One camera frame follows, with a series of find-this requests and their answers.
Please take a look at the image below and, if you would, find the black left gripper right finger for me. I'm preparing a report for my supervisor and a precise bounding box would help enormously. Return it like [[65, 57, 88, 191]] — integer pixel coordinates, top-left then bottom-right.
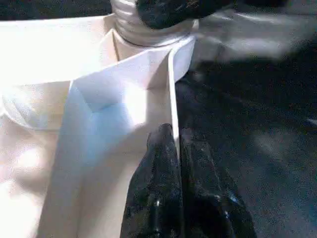
[[179, 129, 256, 238]]

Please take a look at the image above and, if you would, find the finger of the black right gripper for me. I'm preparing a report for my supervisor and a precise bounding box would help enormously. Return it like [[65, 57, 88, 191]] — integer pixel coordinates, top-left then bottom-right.
[[135, 0, 234, 30]]

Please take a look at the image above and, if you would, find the white plastic table top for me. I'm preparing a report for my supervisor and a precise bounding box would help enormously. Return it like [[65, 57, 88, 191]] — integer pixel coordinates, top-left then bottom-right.
[[0, 14, 199, 238]]

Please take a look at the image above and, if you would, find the white plastic table leg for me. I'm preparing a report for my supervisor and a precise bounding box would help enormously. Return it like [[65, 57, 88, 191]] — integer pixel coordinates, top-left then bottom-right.
[[108, 0, 200, 48]]

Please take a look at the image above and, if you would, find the black mat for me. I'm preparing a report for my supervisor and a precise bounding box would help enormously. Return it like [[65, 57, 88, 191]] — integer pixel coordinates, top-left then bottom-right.
[[0, 0, 317, 238]]

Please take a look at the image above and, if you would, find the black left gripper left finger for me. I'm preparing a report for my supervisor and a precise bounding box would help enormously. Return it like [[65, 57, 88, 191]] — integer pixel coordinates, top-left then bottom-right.
[[121, 124, 185, 238]]

